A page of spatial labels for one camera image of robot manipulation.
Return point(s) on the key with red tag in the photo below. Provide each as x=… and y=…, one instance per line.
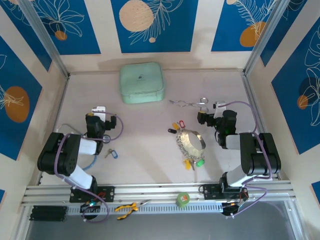
x=181, y=123

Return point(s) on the steel band with key rings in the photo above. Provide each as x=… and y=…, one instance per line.
x=183, y=140

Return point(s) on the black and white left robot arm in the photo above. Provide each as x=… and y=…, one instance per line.
x=65, y=160

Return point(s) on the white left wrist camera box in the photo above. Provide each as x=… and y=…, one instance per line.
x=99, y=110

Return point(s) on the key with blue tag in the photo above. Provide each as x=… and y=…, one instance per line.
x=114, y=153

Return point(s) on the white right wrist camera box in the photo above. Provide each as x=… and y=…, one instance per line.
x=220, y=105

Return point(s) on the aluminium frame post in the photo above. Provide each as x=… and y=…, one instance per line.
x=262, y=37
x=47, y=42

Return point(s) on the mint green zipper case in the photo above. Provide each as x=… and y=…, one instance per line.
x=141, y=82

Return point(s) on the key with yellow tag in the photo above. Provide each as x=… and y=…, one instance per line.
x=175, y=125
x=186, y=163

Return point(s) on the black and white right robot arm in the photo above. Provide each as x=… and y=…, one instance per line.
x=262, y=155

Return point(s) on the key with green tag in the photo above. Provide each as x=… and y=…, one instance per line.
x=200, y=163

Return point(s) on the yellow and black pliers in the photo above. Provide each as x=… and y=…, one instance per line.
x=126, y=207

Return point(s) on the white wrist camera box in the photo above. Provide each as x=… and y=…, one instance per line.
x=220, y=105
x=99, y=110

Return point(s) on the black ribbed block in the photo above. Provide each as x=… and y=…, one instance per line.
x=48, y=213

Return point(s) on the key with black tag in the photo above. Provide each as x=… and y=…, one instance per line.
x=172, y=131

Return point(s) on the aluminium mounting rail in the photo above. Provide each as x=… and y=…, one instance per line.
x=155, y=192

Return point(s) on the green tape roll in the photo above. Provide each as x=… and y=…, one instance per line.
x=182, y=199

